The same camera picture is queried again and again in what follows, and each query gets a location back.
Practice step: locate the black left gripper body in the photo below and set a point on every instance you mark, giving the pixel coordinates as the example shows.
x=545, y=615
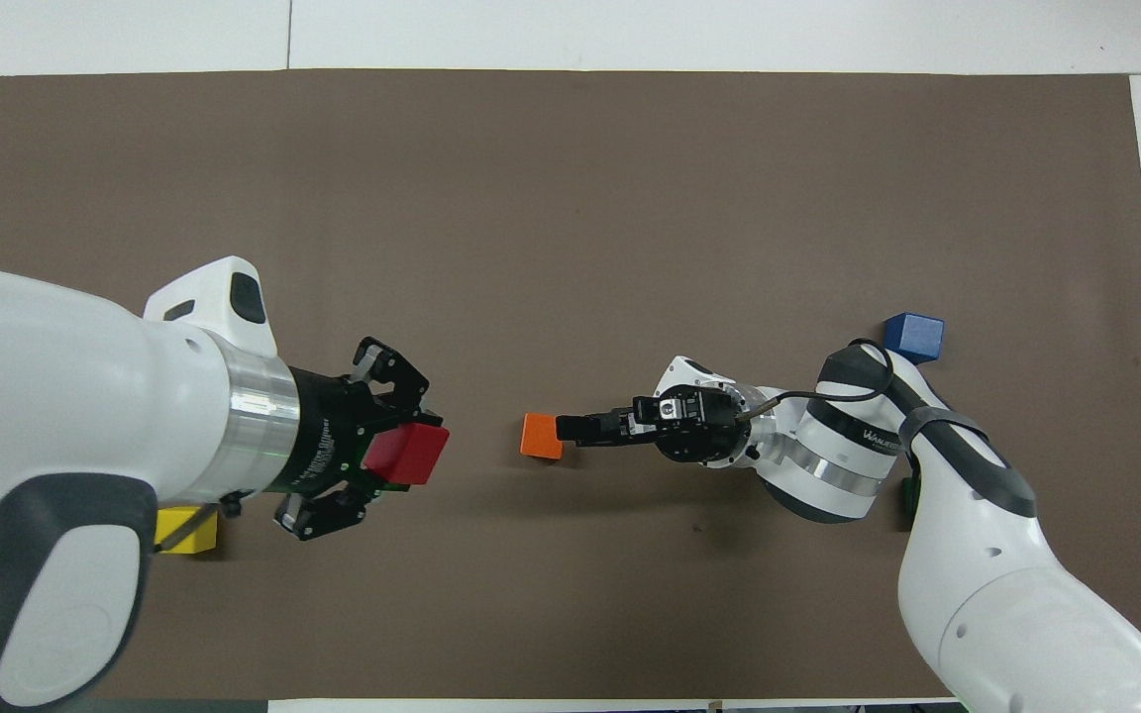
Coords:
x=328, y=436

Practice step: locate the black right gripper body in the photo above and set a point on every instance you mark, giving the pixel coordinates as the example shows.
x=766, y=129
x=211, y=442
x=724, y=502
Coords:
x=699, y=431

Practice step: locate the yellow wooden block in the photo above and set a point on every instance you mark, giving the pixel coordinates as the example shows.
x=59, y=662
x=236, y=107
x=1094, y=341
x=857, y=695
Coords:
x=189, y=533

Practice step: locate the brown table mat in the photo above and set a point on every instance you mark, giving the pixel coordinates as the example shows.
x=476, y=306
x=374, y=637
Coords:
x=570, y=218

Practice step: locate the blue wooden block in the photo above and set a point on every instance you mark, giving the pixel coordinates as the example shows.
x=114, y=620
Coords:
x=917, y=335

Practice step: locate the red wooden block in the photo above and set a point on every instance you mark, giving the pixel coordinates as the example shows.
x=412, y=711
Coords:
x=407, y=454

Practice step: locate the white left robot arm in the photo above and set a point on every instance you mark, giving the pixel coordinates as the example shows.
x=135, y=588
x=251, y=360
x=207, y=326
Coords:
x=55, y=416

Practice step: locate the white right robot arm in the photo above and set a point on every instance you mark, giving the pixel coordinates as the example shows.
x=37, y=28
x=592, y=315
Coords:
x=986, y=574

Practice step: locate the green wooden block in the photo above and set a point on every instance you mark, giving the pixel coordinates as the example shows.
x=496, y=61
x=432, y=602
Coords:
x=910, y=495

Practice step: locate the orange wooden block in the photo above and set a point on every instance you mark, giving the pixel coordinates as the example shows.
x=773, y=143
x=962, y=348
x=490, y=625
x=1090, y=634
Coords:
x=538, y=436

